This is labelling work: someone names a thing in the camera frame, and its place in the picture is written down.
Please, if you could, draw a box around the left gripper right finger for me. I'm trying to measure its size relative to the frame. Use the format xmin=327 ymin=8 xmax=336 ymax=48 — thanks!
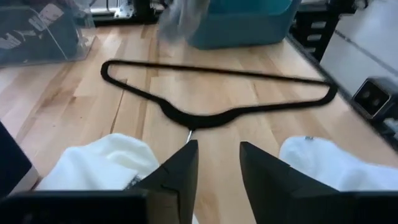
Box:
xmin=239 ymin=141 xmax=352 ymax=224

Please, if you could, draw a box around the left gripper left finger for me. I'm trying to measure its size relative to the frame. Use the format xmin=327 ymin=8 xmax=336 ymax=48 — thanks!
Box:
xmin=126 ymin=139 xmax=199 ymax=224

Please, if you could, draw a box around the grey striped sock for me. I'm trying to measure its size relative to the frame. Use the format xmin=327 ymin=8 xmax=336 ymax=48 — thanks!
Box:
xmin=157 ymin=0 xmax=212 ymax=44

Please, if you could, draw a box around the navy cloth with white lettering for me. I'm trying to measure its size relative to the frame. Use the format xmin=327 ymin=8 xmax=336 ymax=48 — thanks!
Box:
xmin=0 ymin=4 xmax=80 ymax=65

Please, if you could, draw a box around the plain white sock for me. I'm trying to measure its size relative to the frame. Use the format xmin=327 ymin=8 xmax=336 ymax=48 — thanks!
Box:
xmin=279 ymin=135 xmax=398 ymax=192

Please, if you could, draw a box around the black velvet clothes hanger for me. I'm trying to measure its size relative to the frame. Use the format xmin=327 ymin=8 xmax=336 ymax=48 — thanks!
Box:
xmin=99 ymin=58 xmax=339 ymax=144

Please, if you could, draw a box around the white sock with dark mark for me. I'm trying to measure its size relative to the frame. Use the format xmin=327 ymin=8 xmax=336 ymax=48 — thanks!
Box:
xmin=36 ymin=133 xmax=160 ymax=191

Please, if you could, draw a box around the teal plastic bin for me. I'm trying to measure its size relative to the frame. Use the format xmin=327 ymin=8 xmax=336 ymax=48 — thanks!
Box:
xmin=185 ymin=0 xmax=303 ymax=50

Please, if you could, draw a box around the clear plastic bin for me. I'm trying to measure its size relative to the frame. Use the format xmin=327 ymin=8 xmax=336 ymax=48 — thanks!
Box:
xmin=0 ymin=0 xmax=96 ymax=68

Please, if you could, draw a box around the black depth camera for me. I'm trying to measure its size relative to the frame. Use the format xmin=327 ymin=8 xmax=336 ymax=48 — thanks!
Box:
xmin=352 ymin=76 xmax=398 ymax=121

